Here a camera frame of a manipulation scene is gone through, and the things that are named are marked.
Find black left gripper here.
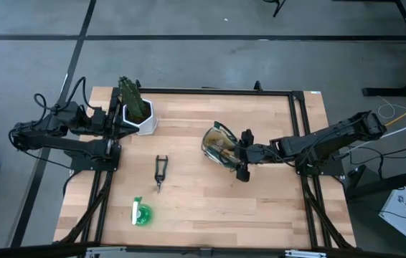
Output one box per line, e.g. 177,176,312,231
91,102,140,151

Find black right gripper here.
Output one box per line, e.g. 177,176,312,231
224,128,272,183

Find dark green pruning shears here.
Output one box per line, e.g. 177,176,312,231
154,154,169,194

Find green spray bottle white head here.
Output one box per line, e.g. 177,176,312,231
131,196,154,227

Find white hexagonal plant pot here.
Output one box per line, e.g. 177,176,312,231
121,98,159,136

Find black chair leg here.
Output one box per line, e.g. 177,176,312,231
263,0,287,18

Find black desk base bar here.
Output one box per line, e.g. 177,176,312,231
346,164,406,201

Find white cardboard box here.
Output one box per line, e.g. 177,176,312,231
378,186,406,239

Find black aluminium table frame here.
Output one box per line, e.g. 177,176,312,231
54,80,357,258

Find silver metal bracket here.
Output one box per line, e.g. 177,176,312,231
86,246,127,257
284,249,328,258

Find black desk leg frame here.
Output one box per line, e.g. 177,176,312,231
362,0,406,97

